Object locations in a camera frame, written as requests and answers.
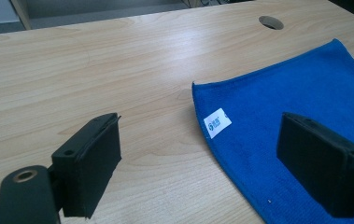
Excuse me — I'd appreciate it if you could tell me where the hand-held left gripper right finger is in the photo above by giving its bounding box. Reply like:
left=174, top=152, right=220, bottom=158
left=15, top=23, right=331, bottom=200
left=276, top=111, right=354, bottom=219

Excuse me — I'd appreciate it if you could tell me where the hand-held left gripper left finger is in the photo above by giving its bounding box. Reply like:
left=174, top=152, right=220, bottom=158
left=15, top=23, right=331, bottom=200
left=50, top=112, right=123, bottom=219

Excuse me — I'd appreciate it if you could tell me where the blue cloth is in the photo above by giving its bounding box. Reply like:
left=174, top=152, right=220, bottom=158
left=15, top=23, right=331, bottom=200
left=191, top=37, right=354, bottom=224

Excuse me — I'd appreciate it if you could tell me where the round table cable grommet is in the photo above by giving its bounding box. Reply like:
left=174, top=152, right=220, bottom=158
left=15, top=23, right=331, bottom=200
left=258, top=15, right=285, bottom=31

